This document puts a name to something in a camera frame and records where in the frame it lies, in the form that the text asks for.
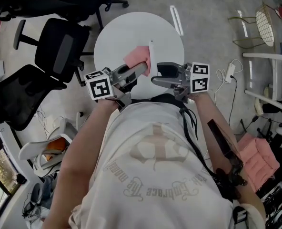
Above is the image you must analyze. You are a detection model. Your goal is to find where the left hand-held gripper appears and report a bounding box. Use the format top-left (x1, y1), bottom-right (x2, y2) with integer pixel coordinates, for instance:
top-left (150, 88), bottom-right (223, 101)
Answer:
top-left (83, 62), bottom-right (148, 112)

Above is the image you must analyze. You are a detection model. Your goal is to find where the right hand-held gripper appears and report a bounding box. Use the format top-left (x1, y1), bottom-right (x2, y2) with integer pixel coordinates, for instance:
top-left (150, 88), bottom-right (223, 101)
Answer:
top-left (151, 61), bottom-right (211, 104)

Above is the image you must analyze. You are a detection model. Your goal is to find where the pink cloth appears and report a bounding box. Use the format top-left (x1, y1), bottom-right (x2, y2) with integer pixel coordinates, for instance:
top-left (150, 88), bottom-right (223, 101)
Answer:
top-left (123, 45), bottom-right (151, 77)

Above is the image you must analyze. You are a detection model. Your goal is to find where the white remote control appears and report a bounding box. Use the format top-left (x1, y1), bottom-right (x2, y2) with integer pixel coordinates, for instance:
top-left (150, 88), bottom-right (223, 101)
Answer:
top-left (148, 40), bottom-right (156, 78)

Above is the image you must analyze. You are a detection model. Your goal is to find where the person's right forearm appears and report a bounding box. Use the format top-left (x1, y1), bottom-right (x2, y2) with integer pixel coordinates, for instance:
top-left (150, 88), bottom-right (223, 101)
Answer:
top-left (190, 92), bottom-right (267, 229)

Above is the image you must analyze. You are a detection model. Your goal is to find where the person's left forearm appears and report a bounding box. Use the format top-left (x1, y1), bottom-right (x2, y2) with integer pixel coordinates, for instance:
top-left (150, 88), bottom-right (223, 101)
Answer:
top-left (42, 99), bottom-right (119, 229)

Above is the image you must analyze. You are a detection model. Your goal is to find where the black body harness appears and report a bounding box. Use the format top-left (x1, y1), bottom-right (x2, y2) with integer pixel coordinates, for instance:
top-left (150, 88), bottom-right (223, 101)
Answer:
top-left (151, 93), bottom-right (222, 193)

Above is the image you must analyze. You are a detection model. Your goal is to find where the white power strip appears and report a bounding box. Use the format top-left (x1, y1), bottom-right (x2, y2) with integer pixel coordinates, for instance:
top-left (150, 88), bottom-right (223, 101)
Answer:
top-left (224, 63), bottom-right (237, 83)

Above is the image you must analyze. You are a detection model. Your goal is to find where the black office chair with headrest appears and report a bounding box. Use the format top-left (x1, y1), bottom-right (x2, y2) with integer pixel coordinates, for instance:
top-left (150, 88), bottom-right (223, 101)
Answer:
top-left (0, 0), bottom-right (130, 33)

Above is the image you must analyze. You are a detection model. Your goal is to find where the white side table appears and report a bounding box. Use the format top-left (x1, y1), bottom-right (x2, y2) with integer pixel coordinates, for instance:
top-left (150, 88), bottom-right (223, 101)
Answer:
top-left (242, 51), bottom-right (282, 115)

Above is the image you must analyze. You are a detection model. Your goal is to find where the person in white shirt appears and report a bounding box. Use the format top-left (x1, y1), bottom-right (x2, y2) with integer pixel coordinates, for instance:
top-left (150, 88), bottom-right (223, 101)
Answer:
top-left (68, 101), bottom-right (235, 229)

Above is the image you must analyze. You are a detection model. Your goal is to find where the black mesh office chair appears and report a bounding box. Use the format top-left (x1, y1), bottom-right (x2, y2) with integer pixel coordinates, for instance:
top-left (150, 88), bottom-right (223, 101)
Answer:
top-left (0, 64), bottom-right (68, 132)

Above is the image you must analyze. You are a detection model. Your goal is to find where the pink cushion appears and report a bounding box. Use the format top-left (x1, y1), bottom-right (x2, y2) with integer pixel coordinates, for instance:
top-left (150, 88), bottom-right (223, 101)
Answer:
top-left (236, 134), bottom-right (281, 193)

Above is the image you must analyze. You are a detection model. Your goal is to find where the white plastic chair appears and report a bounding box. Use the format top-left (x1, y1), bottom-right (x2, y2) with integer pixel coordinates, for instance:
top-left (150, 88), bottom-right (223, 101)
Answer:
top-left (18, 117), bottom-right (84, 173)

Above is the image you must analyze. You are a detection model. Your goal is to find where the black framed window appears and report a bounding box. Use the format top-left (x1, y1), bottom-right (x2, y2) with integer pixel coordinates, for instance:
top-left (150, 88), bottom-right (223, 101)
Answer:
top-left (0, 132), bottom-right (22, 224)

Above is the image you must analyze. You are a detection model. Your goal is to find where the black arm strap device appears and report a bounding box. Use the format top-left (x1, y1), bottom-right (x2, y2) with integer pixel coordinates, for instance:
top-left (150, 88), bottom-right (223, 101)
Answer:
top-left (207, 119), bottom-right (248, 201)

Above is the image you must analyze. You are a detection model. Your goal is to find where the gold wire chair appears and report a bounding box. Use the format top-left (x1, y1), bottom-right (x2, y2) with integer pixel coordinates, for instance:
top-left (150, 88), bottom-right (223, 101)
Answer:
top-left (228, 1), bottom-right (276, 50)

